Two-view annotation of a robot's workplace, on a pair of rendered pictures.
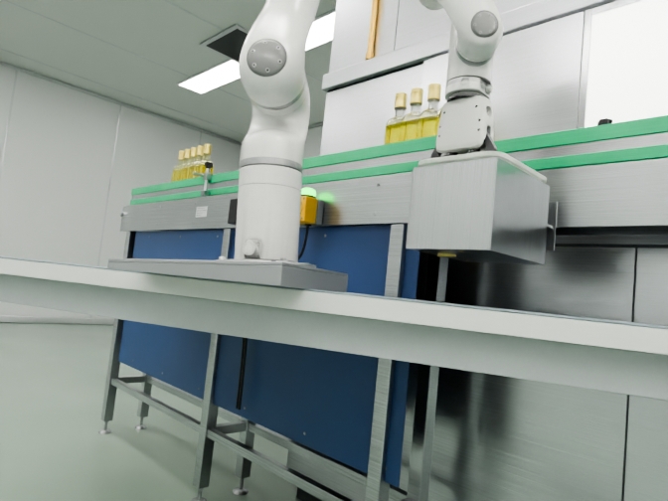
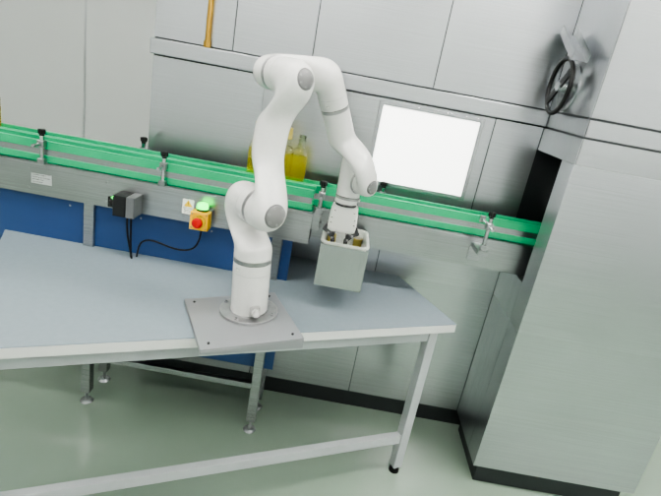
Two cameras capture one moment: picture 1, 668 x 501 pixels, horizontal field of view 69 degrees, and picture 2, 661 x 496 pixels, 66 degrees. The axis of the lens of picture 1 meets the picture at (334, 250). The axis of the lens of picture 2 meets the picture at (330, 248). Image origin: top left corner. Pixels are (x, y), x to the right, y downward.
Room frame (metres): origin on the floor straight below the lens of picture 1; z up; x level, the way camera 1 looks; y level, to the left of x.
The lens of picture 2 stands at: (-0.28, 1.05, 1.57)
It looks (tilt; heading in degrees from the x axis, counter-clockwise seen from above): 19 degrees down; 314
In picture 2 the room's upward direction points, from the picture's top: 11 degrees clockwise
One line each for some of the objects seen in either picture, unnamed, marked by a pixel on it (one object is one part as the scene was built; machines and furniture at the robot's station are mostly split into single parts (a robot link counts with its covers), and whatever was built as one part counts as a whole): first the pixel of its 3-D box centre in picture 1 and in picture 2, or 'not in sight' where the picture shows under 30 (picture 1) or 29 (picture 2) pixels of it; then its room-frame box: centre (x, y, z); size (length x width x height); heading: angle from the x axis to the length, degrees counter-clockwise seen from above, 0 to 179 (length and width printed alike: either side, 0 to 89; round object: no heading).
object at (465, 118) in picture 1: (464, 124); (343, 216); (0.91, -0.22, 1.09); 0.10 x 0.07 x 0.11; 46
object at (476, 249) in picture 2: not in sight; (483, 238); (0.62, -0.71, 1.07); 0.17 x 0.05 x 0.23; 135
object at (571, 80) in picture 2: not in sight; (563, 87); (0.60, -0.94, 1.66); 0.21 x 0.05 x 0.21; 135
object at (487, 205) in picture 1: (486, 219); (341, 255); (0.95, -0.29, 0.92); 0.27 x 0.17 x 0.15; 135
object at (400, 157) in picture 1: (233, 182); (85, 158); (1.72, 0.38, 1.10); 1.75 x 0.01 x 0.08; 45
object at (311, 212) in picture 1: (305, 212); (201, 219); (1.34, 0.09, 0.96); 0.07 x 0.07 x 0.07; 45
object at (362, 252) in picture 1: (249, 256); (101, 218); (1.75, 0.30, 0.84); 1.59 x 0.18 x 0.18; 45
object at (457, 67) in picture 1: (471, 51); (351, 177); (0.91, -0.22, 1.24); 0.09 x 0.08 x 0.13; 176
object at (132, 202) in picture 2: (246, 213); (127, 205); (1.54, 0.29, 0.96); 0.08 x 0.08 x 0.08; 45
